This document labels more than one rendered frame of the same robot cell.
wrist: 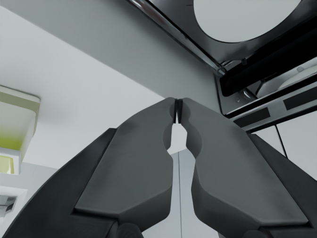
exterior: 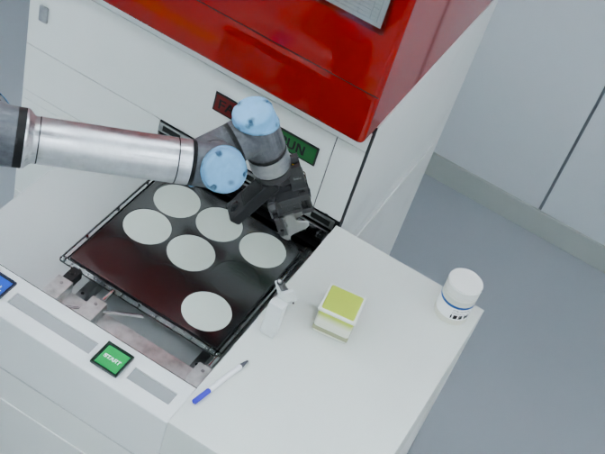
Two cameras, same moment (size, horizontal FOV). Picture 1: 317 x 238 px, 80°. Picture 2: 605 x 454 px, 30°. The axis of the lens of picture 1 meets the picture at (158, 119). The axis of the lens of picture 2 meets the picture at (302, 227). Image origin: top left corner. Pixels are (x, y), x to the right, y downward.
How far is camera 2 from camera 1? 2.13 m
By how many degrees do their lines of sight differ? 52
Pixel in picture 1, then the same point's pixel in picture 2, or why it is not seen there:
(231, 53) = (292, 248)
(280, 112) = not seen: hidden behind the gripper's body
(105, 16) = not seen: hidden behind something
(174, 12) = (275, 274)
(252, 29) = (276, 243)
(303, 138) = not seen: hidden behind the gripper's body
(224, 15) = (273, 256)
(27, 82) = (312, 306)
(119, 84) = (303, 272)
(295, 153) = (313, 192)
